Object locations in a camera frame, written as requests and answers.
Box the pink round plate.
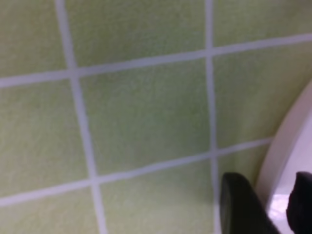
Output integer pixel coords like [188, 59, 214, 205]
[255, 83, 312, 234]

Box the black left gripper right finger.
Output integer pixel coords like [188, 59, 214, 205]
[286, 172, 312, 234]

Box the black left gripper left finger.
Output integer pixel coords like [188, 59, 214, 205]
[220, 172, 279, 234]

